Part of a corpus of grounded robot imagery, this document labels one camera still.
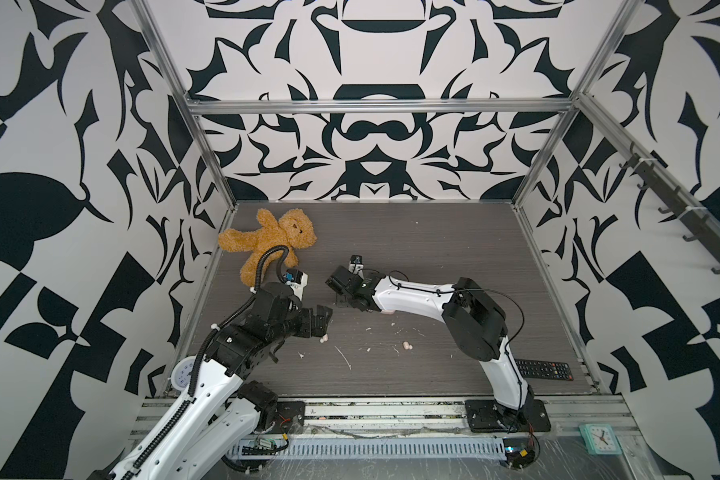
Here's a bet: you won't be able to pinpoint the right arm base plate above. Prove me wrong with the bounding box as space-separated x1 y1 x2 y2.
464 399 551 434

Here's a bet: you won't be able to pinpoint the small green desk clock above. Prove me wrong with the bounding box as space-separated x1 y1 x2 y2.
579 423 622 456

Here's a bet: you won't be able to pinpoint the wall hook rail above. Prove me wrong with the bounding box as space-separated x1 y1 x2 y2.
620 141 720 275

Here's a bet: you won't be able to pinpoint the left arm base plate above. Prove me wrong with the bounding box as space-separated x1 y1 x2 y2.
275 400 306 432

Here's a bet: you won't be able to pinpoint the brown teddy bear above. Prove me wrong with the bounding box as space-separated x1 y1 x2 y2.
218 209 317 287

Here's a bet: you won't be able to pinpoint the white cable duct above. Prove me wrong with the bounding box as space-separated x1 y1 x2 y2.
227 437 506 461

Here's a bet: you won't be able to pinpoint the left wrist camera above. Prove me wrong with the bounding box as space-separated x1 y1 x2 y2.
284 268 308 300

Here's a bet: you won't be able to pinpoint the black remote control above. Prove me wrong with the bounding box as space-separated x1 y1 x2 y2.
515 359 574 381

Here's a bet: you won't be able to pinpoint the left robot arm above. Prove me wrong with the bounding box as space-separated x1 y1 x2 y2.
90 259 332 479

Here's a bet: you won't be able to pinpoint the aluminium frame corner post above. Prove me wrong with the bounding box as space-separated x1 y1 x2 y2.
512 104 579 209

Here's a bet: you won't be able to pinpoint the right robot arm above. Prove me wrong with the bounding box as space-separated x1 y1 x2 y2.
326 266 534 432

